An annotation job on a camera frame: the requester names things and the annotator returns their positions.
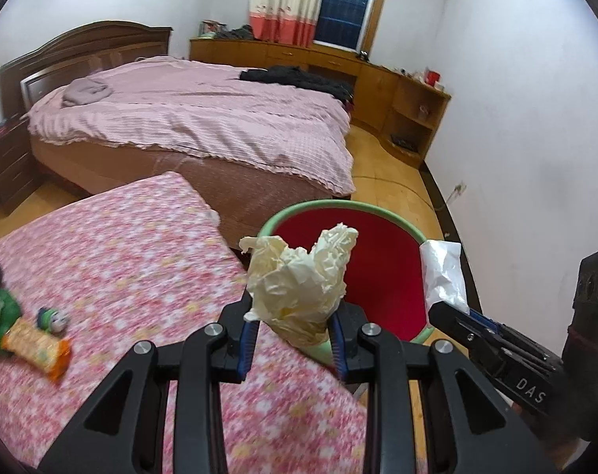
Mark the dark wooden headboard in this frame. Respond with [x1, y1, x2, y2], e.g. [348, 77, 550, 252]
[0, 21, 174, 114]

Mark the white plastic wrapper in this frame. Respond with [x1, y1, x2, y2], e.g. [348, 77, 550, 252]
[420, 239, 471, 313]

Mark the dark clothes pile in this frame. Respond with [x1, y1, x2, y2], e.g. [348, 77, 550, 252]
[240, 65, 355, 104]

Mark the green clover-shaped toy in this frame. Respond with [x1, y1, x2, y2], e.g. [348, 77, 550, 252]
[0, 289, 23, 356]

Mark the red basin with green rim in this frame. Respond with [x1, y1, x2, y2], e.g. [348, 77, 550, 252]
[255, 199, 457, 366]

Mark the folded mauve cloth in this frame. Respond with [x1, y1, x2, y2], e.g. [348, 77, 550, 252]
[61, 76, 113, 108]

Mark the cream and red curtain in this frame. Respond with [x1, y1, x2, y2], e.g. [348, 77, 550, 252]
[248, 0, 328, 49]

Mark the small green white toy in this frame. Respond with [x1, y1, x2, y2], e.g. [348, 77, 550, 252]
[36, 307, 71, 335]

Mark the grey clothes heap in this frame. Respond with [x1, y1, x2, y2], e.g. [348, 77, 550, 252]
[215, 24, 254, 41]

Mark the bed with pink bedspread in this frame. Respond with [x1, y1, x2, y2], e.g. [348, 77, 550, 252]
[26, 56, 357, 218]

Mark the large cream paper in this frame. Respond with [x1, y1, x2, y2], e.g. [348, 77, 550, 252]
[240, 223, 359, 349]

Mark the orange snack packet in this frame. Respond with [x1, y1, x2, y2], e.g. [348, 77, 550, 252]
[0, 317, 73, 385]

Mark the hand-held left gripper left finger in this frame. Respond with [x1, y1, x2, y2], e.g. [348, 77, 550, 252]
[37, 296, 259, 474]

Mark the wood-framed window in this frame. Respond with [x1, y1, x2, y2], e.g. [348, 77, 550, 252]
[313, 0, 392, 55]

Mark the dark wooden nightstand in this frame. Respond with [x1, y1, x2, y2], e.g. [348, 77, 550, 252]
[0, 117, 38, 215]

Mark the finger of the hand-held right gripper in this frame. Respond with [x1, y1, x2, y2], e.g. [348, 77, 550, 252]
[428, 300, 516, 382]
[469, 308, 562, 367]

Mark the long wooden cabinet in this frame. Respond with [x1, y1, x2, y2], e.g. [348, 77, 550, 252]
[189, 37, 452, 169]

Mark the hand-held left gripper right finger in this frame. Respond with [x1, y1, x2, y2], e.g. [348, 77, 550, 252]
[328, 303, 559, 474]

